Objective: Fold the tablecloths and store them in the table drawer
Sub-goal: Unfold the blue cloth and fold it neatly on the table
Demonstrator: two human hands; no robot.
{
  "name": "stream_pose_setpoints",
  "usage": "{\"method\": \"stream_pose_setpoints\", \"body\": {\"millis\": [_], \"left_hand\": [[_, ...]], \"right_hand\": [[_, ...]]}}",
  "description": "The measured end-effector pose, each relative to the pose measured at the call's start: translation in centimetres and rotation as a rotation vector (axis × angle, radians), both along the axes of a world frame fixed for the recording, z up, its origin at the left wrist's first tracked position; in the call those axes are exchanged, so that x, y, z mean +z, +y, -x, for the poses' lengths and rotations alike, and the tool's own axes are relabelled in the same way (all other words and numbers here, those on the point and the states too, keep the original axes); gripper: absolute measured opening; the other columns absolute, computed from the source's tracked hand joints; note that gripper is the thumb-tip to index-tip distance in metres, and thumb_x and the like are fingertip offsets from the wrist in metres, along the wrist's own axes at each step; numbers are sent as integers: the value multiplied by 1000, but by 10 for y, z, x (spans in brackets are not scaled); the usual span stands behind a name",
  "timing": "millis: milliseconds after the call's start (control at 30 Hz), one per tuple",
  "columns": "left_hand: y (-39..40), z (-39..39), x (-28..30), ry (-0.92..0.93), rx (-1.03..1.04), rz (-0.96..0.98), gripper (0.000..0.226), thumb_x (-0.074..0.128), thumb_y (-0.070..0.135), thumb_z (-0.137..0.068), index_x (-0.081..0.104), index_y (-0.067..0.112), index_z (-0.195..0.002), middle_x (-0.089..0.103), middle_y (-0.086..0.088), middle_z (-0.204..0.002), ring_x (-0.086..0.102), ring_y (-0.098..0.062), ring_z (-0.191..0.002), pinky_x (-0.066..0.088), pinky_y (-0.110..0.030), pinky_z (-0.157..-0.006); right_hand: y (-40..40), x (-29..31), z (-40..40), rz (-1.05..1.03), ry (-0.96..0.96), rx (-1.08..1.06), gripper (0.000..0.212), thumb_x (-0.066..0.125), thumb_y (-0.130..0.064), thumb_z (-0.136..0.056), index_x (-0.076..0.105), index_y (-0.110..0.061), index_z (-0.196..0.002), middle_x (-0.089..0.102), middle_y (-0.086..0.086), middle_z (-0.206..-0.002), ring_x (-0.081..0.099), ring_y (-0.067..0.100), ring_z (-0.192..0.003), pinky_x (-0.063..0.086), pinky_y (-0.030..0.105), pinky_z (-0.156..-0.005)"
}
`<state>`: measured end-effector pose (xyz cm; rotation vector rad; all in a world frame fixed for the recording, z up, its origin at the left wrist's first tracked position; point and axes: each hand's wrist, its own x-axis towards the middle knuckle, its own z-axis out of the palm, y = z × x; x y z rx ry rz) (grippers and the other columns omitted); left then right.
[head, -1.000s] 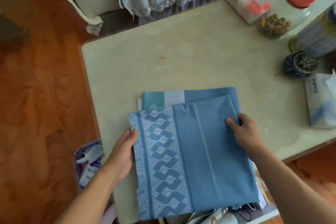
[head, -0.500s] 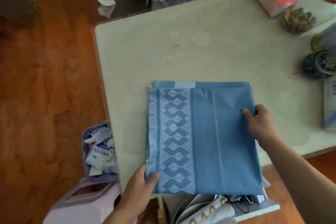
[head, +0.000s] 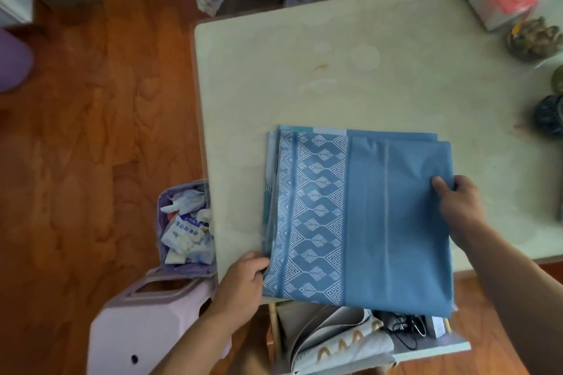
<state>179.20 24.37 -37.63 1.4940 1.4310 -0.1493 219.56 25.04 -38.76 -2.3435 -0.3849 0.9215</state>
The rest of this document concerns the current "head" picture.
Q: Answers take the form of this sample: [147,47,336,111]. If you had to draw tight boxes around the person's right hand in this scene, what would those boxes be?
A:
[430,175,491,248]

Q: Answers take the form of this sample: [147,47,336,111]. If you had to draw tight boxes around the person's left hand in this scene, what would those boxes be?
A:
[206,250,270,336]

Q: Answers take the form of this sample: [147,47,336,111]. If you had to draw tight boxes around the blue patterned cloth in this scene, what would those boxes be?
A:
[262,125,458,318]

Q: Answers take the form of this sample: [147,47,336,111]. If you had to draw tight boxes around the wooden drawer white front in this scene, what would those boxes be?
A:
[267,299,472,375]

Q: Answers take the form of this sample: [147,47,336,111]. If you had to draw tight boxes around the red lid glass jar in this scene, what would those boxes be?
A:
[506,16,563,63]

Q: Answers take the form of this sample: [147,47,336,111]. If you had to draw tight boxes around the person's right forearm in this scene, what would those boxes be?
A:
[457,223,563,375]

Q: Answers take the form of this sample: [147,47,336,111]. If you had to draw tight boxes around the small bin with lavender bag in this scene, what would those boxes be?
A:
[157,180,217,279]

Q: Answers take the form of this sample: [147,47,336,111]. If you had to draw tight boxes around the pink plastic stool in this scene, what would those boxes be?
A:
[86,275,232,375]

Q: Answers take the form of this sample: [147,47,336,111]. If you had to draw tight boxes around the small white box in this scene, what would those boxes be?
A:
[429,315,447,339]

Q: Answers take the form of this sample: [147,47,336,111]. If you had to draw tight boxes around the dark patterned canister lid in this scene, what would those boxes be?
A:
[533,94,563,138]

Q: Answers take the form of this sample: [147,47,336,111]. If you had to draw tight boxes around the cream marble table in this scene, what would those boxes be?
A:
[193,0,563,305]

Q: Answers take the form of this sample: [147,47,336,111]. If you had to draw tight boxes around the purple cylindrical stool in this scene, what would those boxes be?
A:
[0,27,35,94]

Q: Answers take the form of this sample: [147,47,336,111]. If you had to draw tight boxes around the tangled black cables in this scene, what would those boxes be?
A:
[378,312,430,352]

